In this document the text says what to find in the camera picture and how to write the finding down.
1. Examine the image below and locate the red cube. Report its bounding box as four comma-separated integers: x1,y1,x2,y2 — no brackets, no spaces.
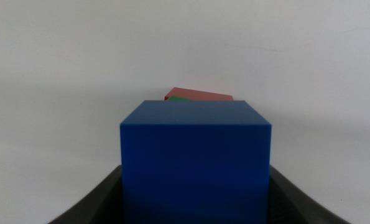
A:
164,86,234,101

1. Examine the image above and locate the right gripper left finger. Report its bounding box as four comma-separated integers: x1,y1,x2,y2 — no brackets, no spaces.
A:
49,164,124,224

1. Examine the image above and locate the blue cube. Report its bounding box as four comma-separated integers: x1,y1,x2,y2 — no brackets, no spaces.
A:
119,100,272,224

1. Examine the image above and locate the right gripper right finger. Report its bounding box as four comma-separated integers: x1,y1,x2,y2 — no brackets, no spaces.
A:
268,165,351,224

